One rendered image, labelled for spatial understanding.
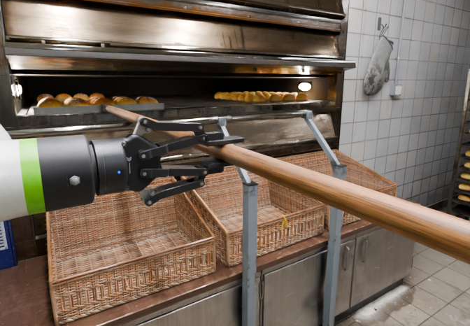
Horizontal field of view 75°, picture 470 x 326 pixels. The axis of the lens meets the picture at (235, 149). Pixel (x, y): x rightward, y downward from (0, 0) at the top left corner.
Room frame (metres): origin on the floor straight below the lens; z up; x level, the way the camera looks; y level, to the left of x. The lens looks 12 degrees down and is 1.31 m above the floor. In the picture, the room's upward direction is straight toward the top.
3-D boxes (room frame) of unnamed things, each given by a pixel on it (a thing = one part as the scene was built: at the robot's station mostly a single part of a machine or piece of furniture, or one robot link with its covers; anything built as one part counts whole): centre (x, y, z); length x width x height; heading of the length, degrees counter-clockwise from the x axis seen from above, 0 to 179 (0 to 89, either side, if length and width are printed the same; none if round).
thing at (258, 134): (1.67, 0.08, 1.02); 1.79 x 0.11 x 0.19; 122
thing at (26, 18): (1.67, 0.08, 1.54); 1.79 x 0.11 x 0.19; 122
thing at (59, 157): (0.39, 0.22, 1.20); 0.12 x 0.06 x 0.09; 33
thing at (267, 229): (1.45, -0.08, 0.72); 0.56 x 0.49 x 0.28; 122
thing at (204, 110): (1.69, 0.09, 1.16); 1.80 x 0.06 x 0.04; 122
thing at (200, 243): (1.14, 0.43, 0.72); 0.56 x 0.49 x 0.28; 121
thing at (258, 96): (2.35, -0.18, 1.21); 0.61 x 0.48 x 0.06; 32
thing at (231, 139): (0.51, 0.02, 1.21); 0.07 x 0.03 x 0.01; 123
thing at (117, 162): (0.42, 0.15, 1.20); 0.09 x 0.07 x 0.08; 123
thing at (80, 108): (1.56, 0.68, 1.19); 0.55 x 0.36 x 0.03; 122
